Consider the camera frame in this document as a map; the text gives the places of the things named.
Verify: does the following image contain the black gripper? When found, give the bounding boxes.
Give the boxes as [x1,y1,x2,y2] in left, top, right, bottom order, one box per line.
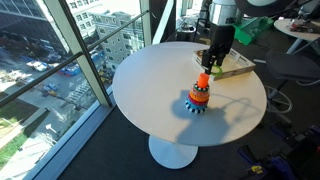
[201,23,237,76]

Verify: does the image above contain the green toy ring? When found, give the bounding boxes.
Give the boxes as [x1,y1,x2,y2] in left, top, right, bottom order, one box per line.
[210,64,224,79]

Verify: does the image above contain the orange rod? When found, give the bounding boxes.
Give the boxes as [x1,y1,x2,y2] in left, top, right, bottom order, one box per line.
[196,72,211,90]

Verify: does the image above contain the wooden chair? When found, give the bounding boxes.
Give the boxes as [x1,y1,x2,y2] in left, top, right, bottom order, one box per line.
[199,36,212,46]

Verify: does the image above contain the wooden tray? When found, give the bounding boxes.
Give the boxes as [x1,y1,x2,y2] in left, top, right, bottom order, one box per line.
[191,47,257,81]

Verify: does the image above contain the black round side table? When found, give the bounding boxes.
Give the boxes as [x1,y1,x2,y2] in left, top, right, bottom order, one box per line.
[175,24,198,43]

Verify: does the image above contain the black mesh chair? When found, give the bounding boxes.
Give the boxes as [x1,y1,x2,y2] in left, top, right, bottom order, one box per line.
[192,0,212,43]

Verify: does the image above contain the black stool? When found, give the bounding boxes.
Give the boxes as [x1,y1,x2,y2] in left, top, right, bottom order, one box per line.
[265,50,320,115]

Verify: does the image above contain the small white round table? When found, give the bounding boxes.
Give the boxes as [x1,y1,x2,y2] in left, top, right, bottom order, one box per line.
[273,17,320,56]

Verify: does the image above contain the clutter on small table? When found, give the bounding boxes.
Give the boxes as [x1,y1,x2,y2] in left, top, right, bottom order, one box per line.
[288,17,320,34]

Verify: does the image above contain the black robot stand with clamps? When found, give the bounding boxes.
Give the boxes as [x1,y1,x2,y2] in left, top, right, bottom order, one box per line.
[237,123,320,180]

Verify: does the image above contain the small black white ring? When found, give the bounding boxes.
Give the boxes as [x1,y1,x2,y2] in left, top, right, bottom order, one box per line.
[193,82,211,93]

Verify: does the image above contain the orange toy ring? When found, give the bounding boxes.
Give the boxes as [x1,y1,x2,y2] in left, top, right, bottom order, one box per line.
[189,87,211,103]

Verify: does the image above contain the red toy ring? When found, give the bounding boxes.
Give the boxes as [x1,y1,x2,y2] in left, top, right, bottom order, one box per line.
[187,94,210,108]

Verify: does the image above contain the blue toy ring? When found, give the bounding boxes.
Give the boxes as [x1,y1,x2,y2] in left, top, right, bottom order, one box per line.
[185,99,208,112]

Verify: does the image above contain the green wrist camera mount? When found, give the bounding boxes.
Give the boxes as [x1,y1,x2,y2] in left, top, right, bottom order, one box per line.
[232,15,275,47]

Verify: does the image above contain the large black white ring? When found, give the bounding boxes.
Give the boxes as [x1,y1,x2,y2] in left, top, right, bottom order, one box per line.
[183,102,207,116]

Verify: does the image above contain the white round table pedestal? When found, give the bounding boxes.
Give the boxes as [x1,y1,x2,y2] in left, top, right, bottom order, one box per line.
[147,134,200,170]

